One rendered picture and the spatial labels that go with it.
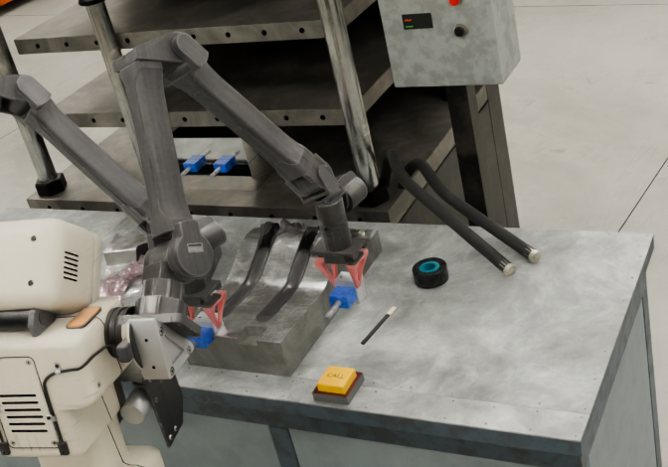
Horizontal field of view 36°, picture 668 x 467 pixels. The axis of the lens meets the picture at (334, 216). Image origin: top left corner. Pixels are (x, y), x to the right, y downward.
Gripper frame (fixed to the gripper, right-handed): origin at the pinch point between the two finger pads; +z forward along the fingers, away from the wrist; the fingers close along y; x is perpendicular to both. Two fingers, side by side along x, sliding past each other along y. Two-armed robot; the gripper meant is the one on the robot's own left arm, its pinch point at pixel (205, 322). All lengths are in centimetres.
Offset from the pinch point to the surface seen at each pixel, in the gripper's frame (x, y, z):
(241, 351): 1.7, -8.6, 5.3
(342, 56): -73, -6, -31
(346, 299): -7.7, -31.4, -3.5
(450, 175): -113, -11, 25
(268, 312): -9.0, -10.3, 2.7
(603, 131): -277, -14, 90
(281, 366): 1.6, -17.8, 8.1
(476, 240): -47, -45, 6
